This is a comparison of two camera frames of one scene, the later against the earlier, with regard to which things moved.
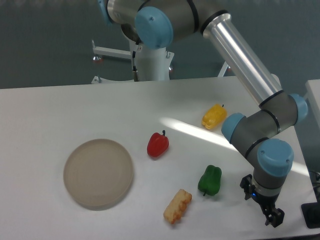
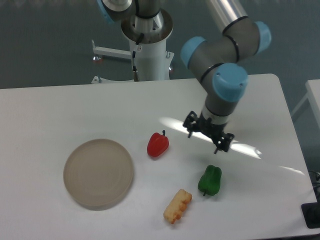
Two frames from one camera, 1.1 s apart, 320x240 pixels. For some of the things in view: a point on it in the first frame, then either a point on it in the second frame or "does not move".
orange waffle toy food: (173, 212) does not move
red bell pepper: (158, 144) does not move
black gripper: (276, 218) to (215, 132)
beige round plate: (98, 173) does not move
